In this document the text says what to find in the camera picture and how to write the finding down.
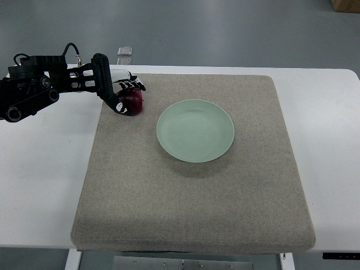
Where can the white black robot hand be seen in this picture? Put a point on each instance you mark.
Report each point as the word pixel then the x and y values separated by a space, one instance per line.
pixel 126 80

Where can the red apple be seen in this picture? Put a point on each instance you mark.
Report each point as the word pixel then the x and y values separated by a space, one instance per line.
pixel 131 101

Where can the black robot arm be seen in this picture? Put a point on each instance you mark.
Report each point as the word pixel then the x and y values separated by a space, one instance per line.
pixel 36 82

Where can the lower metal floor plate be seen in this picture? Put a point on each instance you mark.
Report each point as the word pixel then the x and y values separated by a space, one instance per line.
pixel 124 61

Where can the metal floor plate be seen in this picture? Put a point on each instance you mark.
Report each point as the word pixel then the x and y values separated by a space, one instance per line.
pixel 124 61
pixel 125 51

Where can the upper metal floor plate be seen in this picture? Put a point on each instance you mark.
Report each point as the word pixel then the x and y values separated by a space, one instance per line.
pixel 125 51

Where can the light green plate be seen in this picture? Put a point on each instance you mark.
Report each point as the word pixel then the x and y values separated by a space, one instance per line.
pixel 195 131

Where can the beige square cushion mat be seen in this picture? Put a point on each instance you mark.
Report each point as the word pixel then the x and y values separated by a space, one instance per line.
pixel 136 197

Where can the cardboard box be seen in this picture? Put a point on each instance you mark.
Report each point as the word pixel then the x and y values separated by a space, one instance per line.
pixel 349 6

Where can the black table control panel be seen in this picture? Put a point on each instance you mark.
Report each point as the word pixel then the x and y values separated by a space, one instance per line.
pixel 341 256

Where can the metal table base plate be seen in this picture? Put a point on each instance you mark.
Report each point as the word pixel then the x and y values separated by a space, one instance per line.
pixel 130 262

